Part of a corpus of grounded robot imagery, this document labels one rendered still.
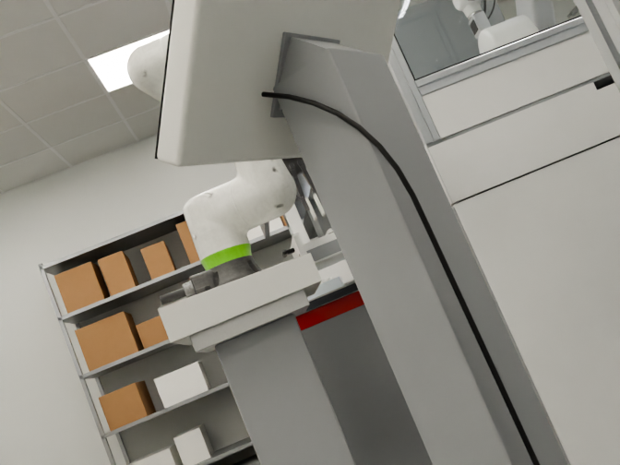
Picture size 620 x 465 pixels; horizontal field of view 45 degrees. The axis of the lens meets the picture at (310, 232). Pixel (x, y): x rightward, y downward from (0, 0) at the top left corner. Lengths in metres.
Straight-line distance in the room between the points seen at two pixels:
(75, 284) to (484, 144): 4.72
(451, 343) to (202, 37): 0.53
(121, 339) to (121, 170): 1.52
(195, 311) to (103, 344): 4.31
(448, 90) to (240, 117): 0.74
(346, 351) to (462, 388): 1.23
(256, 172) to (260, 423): 0.58
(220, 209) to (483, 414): 0.96
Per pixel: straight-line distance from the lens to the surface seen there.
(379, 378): 2.29
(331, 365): 2.27
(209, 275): 1.84
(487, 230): 1.70
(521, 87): 1.81
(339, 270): 2.99
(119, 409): 6.01
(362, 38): 1.36
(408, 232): 1.06
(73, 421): 6.55
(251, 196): 1.79
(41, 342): 6.61
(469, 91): 1.77
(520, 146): 1.76
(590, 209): 1.78
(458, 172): 1.71
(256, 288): 1.72
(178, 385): 5.90
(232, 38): 1.09
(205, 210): 1.84
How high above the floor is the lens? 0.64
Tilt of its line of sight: 8 degrees up
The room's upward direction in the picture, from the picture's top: 23 degrees counter-clockwise
